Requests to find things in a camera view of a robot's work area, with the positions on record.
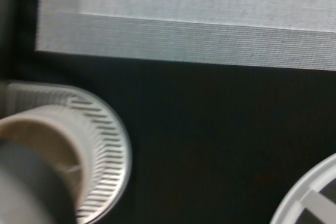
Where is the white two-tier round shelf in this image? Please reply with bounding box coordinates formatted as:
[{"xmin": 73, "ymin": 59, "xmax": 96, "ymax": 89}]
[{"xmin": 270, "ymin": 153, "xmax": 336, "ymax": 224}]

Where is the white ceramic mug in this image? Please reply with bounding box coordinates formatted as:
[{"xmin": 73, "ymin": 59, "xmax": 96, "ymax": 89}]
[{"xmin": 0, "ymin": 106, "xmax": 94, "ymax": 224}]

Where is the grey Keurig coffee machine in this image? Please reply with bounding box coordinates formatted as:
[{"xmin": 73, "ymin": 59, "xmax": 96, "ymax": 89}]
[{"xmin": 0, "ymin": 0, "xmax": 132, "ymax": 224}]

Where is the grey woven placemat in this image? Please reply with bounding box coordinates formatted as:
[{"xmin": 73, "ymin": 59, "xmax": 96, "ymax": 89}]
[{"xmin": 36, "ymin": 0, "xmax": 336, "ymax": 71}]

